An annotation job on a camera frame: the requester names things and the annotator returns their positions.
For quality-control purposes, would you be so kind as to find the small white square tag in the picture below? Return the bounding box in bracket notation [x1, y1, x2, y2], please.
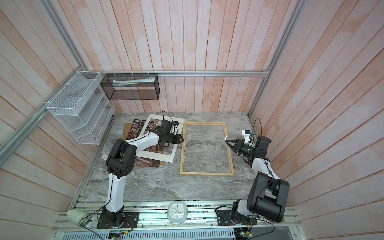
[101, 154, 108, 161]

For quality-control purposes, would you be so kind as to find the light wooden picture frame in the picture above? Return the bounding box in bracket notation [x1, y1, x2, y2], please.
[179, 121, 235, 177]

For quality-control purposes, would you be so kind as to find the paper in black basket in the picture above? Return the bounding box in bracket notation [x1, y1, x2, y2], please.
[112, 77, 156, 87]

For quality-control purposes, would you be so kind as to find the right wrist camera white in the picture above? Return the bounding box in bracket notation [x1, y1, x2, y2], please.
[242, 130, 254, 145]

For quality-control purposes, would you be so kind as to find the black wire mesh basket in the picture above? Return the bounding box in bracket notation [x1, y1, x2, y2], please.
[101, 73, 161, 101]

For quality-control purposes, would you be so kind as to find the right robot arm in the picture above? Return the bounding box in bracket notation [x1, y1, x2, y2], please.
[225, 136, 290, 225]

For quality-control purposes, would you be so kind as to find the white desk clock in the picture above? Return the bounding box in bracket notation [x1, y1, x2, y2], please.
[167, 201, 188, 224]

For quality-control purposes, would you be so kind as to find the white photo mat board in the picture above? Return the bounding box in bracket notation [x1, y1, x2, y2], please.
[136, 114, 185, 163]

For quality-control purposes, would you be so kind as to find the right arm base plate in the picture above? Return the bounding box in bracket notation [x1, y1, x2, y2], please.
[215, 209, 251, 226]

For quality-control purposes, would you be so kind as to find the brown cardboard backing board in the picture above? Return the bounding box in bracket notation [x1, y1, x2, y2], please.
[122, 119, 165, 168]

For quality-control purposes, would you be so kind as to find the white tape roll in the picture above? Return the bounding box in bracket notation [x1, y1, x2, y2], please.
[67, 208, 90, 226]

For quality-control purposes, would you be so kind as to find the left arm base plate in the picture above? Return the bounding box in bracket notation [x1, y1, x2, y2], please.
[97, 212, 140, 229]

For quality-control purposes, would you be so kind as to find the autumn forest photo print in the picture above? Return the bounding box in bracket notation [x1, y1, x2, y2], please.
[125, 121, 161, 153]

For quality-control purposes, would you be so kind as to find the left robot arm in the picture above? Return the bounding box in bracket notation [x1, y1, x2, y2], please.
[101, 120, 184, 228]

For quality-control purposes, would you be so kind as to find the white wire mesh shelf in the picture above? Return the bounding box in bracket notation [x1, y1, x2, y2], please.
[47, 72, 115, 145]

